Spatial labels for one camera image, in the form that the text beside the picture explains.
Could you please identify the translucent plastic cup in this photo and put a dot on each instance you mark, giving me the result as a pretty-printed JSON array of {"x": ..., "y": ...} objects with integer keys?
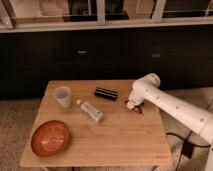
[{"x": 62, "y": 96}]

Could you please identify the black rectangular block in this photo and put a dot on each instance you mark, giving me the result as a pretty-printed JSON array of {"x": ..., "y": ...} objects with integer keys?
[{"x": 105, "y": 93}]

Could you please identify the wooden table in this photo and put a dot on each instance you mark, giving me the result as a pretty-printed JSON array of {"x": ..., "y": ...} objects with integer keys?
[{"x": 121, "y": 138}]

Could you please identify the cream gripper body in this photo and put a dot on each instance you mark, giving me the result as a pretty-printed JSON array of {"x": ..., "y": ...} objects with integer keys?
[{"x": 130, "y": 105}]

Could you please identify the dark cabinet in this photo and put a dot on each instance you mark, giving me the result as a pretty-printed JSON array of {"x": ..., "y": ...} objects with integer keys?
[{"x": 182, "y": 56}]

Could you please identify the red pepper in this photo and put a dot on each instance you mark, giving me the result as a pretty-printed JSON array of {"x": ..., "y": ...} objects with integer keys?
[{"x": 138, "y": 109}]

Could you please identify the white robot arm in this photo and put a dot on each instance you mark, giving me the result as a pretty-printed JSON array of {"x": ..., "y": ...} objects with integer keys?
[{"x": 195, "y": 118}]

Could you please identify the white tube bottle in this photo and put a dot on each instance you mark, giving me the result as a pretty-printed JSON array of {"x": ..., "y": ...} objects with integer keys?
[{"x": 93, "y": 112}]

